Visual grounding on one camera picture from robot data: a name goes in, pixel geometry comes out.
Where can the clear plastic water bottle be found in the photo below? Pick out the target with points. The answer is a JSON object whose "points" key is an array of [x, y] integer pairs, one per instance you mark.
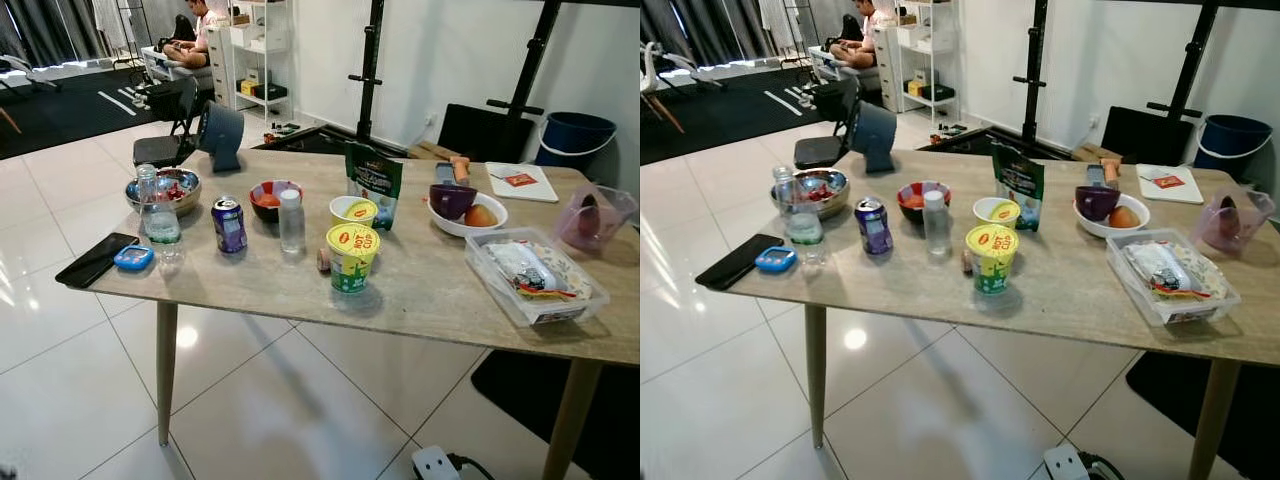
{"points": [[803, 235], [163, 235]]}

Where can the pink plastic jug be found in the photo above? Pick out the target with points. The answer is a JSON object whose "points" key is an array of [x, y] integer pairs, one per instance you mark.
{"points": [[1230, 220], [592, 218]]}

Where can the black smartphone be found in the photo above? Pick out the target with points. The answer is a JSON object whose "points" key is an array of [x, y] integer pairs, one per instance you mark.
{"points": [[95, 260], [735, 262]]}

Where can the wrapped food pack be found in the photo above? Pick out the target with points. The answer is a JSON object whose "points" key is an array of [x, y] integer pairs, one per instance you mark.
{"points": [[535, 268], [1160, 265]]}

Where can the blue bucket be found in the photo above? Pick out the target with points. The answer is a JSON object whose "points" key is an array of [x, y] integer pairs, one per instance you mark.
{"points": [[575, 140], [1235, 142]]}

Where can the small blue timer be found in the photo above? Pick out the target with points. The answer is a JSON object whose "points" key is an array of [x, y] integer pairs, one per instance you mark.
{"points": [[775, 260], [133, 258]]}

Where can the large black gym mat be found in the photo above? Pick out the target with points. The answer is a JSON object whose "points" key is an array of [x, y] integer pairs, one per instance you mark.
{"points": [[700, 115], [60, 115]]}

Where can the clear plastic container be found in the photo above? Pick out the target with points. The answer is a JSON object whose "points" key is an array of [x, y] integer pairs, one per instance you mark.
{"points": [[1135, 290], [500, 290]]}

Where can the orange fruit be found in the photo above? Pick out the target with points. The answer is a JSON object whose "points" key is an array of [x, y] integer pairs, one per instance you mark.
{"points": [[1124, 217], [481, 215]]}

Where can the white bowl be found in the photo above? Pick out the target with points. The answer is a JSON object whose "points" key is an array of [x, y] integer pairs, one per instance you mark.
{"points": [[1105, 230], [462, 228]]}

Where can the purple bowl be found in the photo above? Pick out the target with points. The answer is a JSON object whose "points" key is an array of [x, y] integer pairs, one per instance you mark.
{"points": [[1097, 202], [452, 200]]}

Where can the steel bowl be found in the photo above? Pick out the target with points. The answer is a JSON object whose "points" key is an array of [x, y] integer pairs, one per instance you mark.
{"points": [[830, 190], [180, 192]]}

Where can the black board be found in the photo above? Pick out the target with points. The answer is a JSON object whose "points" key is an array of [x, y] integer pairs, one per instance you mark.
{"points": [[475, 132], [1145, 135]]}

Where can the black chair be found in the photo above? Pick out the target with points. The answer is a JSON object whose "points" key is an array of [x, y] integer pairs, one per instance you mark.
{"points": [[820, 152], [160, 150]]}

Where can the small grey device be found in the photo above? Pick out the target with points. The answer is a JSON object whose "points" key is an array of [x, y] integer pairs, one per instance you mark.
{"points": [[444, 174], [1095, 175]]}

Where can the light wooden dining table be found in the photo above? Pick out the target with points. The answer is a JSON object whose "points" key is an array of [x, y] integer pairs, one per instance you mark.
{"points": [[1060, 285], [420, 280]]}

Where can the small cardboard box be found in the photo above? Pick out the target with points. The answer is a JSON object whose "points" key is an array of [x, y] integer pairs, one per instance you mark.
{"points": [[430, 151], [1085, 153]]}

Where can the dark curtains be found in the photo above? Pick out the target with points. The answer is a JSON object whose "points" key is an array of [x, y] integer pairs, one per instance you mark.
{"points": [[720, 25], [50, 30]]}

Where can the purple drink can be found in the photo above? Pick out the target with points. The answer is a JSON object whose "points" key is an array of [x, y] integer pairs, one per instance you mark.
{"points": [[229, 225], [873, 228]]}

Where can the grey blue fan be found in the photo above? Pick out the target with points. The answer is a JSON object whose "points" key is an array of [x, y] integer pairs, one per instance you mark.
{"points": [[873, 135], [220, 135]]}

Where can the green snack bag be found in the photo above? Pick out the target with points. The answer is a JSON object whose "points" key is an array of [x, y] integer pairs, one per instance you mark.
{"points": [[1020, 185], [374, 182]]}

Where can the red patterned bowl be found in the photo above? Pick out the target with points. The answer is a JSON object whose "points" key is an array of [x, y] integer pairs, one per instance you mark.
{"points": [[268, 203], [913, 204]]}

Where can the tall yellow green noodle cup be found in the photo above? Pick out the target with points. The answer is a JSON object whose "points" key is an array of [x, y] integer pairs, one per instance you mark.
{"points": [[992, 260], [352, 258]]}

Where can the short yellow noodle cup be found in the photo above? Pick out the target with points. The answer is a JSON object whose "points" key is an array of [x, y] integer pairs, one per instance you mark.
{"points": [[995, 212], [352, 210]]}

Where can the small clear white-capped bottle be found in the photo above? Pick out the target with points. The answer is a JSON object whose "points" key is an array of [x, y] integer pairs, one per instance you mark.
{"points": [[937, 225], [291, 222]]}

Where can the white shelf unit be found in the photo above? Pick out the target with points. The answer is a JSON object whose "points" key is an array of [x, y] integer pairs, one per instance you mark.
{"points": [[885, 60], [222, 60]]}

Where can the white power strip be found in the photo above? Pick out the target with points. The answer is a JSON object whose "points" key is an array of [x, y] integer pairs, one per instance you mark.
{"points": [[432, 465], [1065, 465]]}

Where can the seated person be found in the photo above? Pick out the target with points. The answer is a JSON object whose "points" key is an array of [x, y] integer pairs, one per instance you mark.
{"points": [[870, 28], [205, 30]]}

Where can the black rack post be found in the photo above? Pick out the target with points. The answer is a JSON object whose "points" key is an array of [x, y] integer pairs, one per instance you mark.
{"points": [[1192, 60], [1035, 70], [370, 70], [530, 60]]}

